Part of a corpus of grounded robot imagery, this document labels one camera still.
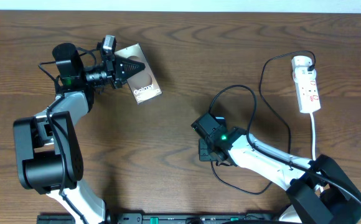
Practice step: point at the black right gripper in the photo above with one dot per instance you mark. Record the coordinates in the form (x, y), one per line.
(203, 154)

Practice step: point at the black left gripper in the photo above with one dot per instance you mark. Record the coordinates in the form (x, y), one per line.
(117, 72)

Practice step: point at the bronze Galaxy smartphone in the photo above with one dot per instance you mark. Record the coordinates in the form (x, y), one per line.
(143, 85)

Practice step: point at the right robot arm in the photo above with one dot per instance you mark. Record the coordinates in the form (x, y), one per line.
(319, 190)

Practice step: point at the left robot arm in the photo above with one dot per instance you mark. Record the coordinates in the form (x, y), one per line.
(48, 154)

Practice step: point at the white charger plug adapter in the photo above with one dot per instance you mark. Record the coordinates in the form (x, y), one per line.
(301, 61)

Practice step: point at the white power strip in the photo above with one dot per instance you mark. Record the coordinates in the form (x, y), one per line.
(306, 90)

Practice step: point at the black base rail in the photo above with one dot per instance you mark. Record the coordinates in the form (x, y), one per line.
(171, 218)

